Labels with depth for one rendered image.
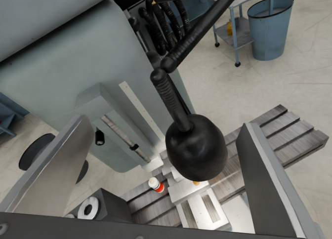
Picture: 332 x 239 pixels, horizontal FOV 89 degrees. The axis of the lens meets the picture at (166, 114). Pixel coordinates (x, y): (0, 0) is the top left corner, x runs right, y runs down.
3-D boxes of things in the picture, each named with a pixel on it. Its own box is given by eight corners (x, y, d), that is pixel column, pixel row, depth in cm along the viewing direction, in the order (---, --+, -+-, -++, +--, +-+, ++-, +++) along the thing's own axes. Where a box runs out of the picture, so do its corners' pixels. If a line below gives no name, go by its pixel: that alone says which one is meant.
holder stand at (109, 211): (134, 224, 72) (105, 213, 58) (91, 260, 69) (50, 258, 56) (125, 200, 81) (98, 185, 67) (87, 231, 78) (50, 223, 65)
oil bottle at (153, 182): (165, 190, 76) (155, 181, 69) (157, 194, 76) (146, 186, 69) (162, 182, 79) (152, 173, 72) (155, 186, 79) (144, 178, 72)
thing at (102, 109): (163, 164, 36) (100, 94, 22) (147, 173, 36) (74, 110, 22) (158, 150, 39) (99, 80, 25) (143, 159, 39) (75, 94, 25)
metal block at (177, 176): (192, 178, 67) (188, 172, 63) (179, 184, 67) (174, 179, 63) (187, 166, 71) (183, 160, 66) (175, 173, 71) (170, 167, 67)
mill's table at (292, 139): (324, 147, 70) (330, 137, 65) (69, 292, 72) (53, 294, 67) (278, 114, 87) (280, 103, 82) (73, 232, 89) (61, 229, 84)
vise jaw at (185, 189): (211, 187, 63) (209, 183, 60) (175, 206, 64) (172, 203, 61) (203, 173, 67) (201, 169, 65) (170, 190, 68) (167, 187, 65)
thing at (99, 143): (106, 142, 26) (101, 138, 25) (99, 147, 26) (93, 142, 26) (104, 119, 31) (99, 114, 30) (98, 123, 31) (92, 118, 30)
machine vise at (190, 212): (231, 226, 59) (228, 219, 51) (193, 245, 60) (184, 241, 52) (191, 149, 85) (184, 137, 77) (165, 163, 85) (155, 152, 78)
